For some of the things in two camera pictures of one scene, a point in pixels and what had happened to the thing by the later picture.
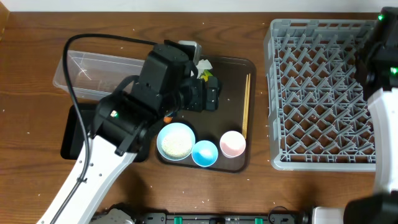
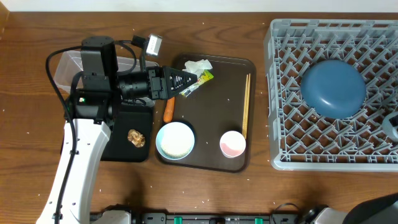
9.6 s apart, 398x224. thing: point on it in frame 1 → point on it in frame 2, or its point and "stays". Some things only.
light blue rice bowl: x=176 y=141 stays
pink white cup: x=232 y=144 stays
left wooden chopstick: x=244 y=115 stays
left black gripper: x=211 y=98 → x=158 y=83
